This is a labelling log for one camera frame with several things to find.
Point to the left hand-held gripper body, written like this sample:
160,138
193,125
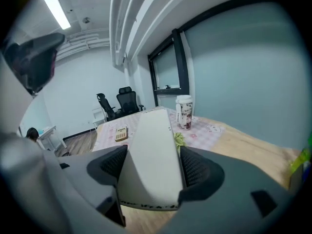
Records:
29,184

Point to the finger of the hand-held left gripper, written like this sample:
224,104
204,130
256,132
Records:
36,60

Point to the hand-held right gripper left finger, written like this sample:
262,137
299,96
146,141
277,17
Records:
104,164

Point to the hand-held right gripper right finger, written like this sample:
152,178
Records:
214,194

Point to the white rectangular remote box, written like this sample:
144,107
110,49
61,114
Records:
153,155

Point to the pink checked tablecloth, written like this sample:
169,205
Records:
109,130

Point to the beige calculator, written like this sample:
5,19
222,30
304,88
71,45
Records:
121,133

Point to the white side stand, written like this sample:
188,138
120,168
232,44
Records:
98,117

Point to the ceiling strip light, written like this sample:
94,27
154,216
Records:
56,7

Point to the white trolley cart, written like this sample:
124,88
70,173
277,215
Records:
50,131

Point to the small black office chair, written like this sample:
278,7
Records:
106,106

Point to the green leafy ornament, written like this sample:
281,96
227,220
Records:
179,139

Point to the large black mesh office chair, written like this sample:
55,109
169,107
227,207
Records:
128,101

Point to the patterned cup with white lid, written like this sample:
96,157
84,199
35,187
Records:
184,113

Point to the green plastic bottle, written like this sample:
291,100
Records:
301,157

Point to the black window frame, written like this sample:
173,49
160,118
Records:
181,62

